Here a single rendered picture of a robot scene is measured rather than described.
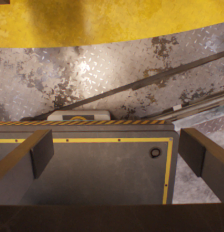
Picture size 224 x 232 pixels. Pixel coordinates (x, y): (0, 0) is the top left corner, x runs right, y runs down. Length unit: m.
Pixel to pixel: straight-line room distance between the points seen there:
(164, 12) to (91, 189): 0.77
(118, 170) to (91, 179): 0.10
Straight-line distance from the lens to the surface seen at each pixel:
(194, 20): 0.90
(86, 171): 0.59
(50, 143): 0.16
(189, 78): 0.88
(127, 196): 0.64
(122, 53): 0.81
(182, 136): 0.17
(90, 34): 0.82
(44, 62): 0.86
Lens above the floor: 0.80
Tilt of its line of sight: 74 degrees down
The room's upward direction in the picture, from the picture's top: 179 degrees clockwise
